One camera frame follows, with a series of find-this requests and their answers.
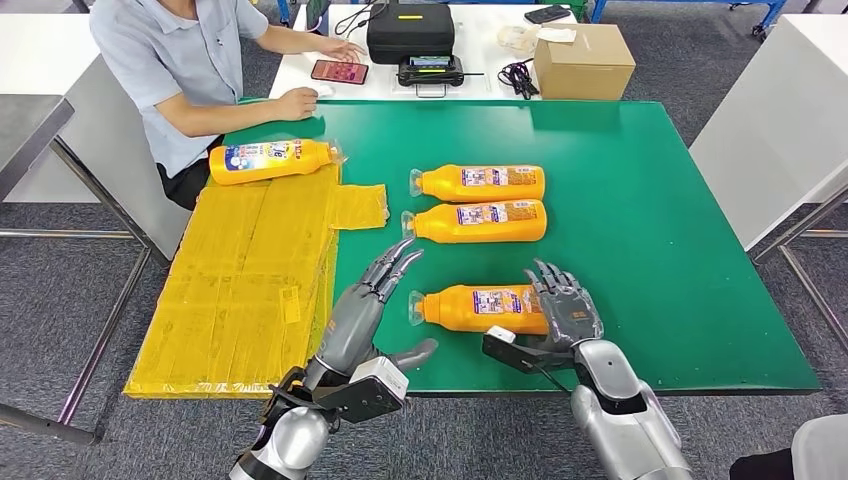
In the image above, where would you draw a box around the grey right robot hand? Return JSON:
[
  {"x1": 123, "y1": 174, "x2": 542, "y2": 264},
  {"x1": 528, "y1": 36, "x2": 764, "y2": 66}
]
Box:
[{"x1": 523, "y1": 258, "x2": 605, "y2": 356}]

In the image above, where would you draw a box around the person's left hand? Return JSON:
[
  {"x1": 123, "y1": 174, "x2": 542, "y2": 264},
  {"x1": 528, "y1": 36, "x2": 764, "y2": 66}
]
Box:
[{"x1": 317, "y1": 38, "x2": 367, "y2": 64}]

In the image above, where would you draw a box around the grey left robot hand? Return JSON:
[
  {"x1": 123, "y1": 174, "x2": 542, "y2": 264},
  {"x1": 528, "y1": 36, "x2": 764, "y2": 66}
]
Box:
[{"x1": 303, "y1": 237, "x2": 440, "y2": 392}]

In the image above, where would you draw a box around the person's right hand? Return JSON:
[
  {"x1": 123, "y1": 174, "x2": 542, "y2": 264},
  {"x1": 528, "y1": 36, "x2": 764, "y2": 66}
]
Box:
[{"x1": 274, "y1": 86, "x2": 321, "y2": 123}]

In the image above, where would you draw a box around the smartphone with reddish screen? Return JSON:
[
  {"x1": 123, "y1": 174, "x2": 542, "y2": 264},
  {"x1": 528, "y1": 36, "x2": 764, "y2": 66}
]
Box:
[{"x1": 309, "y1": 59, "x2": 370, "y2": 86}]

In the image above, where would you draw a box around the orange detergent bottle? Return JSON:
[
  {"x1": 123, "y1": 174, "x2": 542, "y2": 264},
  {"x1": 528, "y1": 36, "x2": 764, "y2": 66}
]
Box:
[
  {"x1": 407, "y1": 283, "x2": 551, "y2": 336},
  {"x1": 408, "y1": 164, "x2": 547, "y2": 204},
  {"x1": 400, "y1": 199, "x2": 549, "y2": 245},
  {"x1": 208, "y1": 137, "x2": 347, "y2": 187}
]

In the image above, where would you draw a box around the black tablet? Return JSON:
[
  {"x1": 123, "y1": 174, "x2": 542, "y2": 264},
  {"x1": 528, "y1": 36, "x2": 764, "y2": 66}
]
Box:
[{"x1": 304, "y1": 0, "x2": 331, "y2": 38}]

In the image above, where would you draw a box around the black carrying case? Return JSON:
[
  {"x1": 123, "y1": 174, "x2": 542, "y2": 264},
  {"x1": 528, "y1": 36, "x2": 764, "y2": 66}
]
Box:
[{"x1": 365, "y1": 3, "x2": 456, "y2": 66}]

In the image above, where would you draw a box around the black handheld controller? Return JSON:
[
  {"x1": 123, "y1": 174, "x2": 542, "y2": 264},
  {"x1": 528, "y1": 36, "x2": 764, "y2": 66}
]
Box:
[{"x1": 396, "y1": 54, "x2": 486, "y2": 99}]

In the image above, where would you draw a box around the yellow taped cardboard sheet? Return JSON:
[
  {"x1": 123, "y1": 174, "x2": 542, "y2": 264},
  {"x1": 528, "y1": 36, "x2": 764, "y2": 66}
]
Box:
[{"x1": 123, "y1": 162, "x2": 391, "y2": 401}]

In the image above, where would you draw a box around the person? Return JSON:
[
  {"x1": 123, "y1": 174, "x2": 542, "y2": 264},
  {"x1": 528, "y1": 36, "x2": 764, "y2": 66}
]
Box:
[
  {"x1": 89, "y1": 0, "x2": 367, "y2": 212},
  {"x1": 728, "y1": 413, "x2": 848, "y2": 480}
]

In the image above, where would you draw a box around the white desk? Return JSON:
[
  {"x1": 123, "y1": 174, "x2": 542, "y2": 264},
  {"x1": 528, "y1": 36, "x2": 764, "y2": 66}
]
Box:
[{"x1": 268, "y1": 3, "x2": 581, "y2": 103}]

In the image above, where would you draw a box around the clear plastic bag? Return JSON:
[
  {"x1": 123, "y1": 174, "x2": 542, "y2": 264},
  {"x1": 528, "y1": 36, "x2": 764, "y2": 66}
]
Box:
[{"x1": 496, "y1": 25, "x2": 539, "y2": 54}]

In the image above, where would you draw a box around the black smartphone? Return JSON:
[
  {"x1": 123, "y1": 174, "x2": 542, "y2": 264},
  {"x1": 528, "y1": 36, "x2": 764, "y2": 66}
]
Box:
[{"x1": 522, "y1": 5, "x2": 573, "y2": 26}]

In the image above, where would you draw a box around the brown cardboard box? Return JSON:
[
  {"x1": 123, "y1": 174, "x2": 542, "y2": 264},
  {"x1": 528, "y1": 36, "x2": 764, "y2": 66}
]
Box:
[{"x1": 533, "y1": 24, "x2": 637, "y2": 102}]

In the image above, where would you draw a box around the white table with metal legs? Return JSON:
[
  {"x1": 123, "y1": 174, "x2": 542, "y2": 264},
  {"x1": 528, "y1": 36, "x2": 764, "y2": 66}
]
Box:
[{"x1": 688, "y1": 14, "x2": 848, "y2": 356}]

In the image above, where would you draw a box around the grey steel table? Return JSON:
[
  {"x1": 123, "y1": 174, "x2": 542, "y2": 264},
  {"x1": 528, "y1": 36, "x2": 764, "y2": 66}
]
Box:
[{"x1": 0, "y1": 94, "x2": 155, "y2": 446}]

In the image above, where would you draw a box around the thin black cable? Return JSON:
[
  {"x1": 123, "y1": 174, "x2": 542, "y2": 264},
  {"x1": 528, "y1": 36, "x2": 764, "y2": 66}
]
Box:
[{"x1": 333, "y1": 1, "x2": 389, "y2": 38}]

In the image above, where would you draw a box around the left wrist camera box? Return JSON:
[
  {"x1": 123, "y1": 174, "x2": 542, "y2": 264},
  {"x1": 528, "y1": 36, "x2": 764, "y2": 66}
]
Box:
[{"x1": 264, "y1": 356, "x2": 411, "y2": 427}]

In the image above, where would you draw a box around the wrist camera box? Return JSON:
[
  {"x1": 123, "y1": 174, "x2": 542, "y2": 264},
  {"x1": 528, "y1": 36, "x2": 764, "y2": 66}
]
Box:
[
  {"x1": 481, "y1": 324, "x2": 578, "y2": 376},
  {"x1": 264, "y1": 356, "x2": 411, "y2": 427}
]

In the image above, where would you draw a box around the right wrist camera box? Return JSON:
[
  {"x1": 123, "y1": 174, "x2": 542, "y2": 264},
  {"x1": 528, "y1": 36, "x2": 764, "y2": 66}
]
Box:
[{"x1": 481, "y1": 324, "x2": 578, "y2": 376}]

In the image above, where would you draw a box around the bundled black purple cable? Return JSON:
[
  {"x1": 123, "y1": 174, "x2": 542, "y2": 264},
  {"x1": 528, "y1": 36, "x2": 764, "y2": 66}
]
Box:
[{"x1": 496, "y1": 58, "x2": 541, "y2": 101}]

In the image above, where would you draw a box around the blue metal cart frame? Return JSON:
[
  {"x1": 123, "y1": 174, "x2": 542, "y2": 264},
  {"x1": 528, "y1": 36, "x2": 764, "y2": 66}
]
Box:
[{"x1": 589, "y1": 0, "x2": 790, "y2": 40}]

